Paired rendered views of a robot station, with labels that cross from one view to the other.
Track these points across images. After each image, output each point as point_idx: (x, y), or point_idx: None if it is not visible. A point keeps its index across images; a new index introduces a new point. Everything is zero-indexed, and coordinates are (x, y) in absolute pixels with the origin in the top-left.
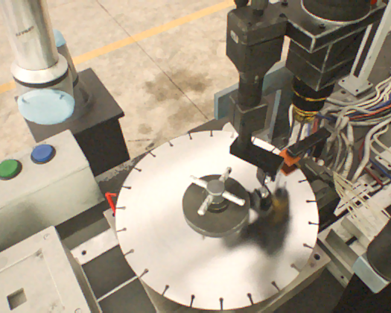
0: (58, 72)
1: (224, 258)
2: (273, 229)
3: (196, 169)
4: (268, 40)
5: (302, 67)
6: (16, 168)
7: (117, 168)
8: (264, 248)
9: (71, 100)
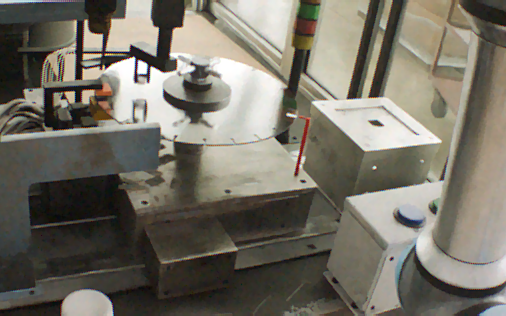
0: (424, 231)
1: None
2: (152, 71)
3: (206, 115)
4: None
5: None
6: (434, 201)
7: (310, 312)
8: None
9: (398, 263)
